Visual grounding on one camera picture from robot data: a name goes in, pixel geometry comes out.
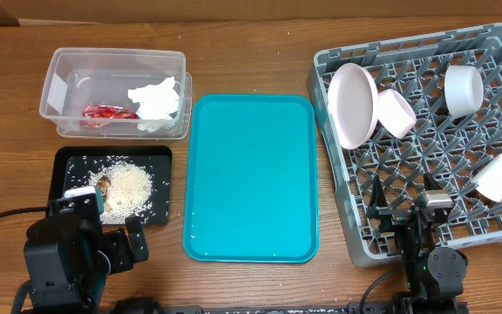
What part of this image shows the brown food scrap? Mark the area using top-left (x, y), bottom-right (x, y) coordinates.
top-left (97, 175), bottom-right (112, 213)

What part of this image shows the crumpled white paper napkin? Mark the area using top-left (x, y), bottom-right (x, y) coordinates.
top-left (127, 77), bottom-right (180, 120)

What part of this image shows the pink bowl with rice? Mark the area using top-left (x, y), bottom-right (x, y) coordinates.
top-left (377, 89), bottom-right (417, 139)

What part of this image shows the grey dishwasher rack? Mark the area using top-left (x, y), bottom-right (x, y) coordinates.
top-left (308, 23), bottom-right (502, 267)

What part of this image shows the black rectangular tray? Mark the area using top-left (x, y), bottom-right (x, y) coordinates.
top-left (49, 146), bottom-right (172, 200)

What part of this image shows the clear plastic waste bin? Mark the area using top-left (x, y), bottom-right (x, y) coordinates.
top-left (39, 47), bottom-right (192, 140)

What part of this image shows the grey-green bowl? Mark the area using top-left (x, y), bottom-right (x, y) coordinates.
top-left (444, 65), bottom-right (484, 119)

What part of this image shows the small white cup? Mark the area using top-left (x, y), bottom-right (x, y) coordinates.
top-left (471, 154), bottom-right (502, 202)

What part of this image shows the teal serving tray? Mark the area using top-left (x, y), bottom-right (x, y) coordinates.
top-left (183, 94), bottom-right (319, 263)

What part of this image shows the large white plate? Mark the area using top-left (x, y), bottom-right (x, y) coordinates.
top-left (328, 63), bottom-right (378, 150)

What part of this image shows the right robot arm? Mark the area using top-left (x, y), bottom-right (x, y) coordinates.
top-left (368, 173), bottom-right (469, 313)

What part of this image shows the red foil snack wrapper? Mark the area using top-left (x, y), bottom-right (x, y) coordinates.
top-left (80, 105), bottom-right (139, 128)

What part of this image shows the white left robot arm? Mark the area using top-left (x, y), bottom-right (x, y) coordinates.
top-left (11, 215), bottom-right (149, 313)

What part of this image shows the pile of white rice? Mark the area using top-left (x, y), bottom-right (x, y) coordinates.
top-left (63, 154), bottom-right (172, 225)

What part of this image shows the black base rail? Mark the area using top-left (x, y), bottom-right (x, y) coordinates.
top-left (100, 297), bottom-right (398, 314)

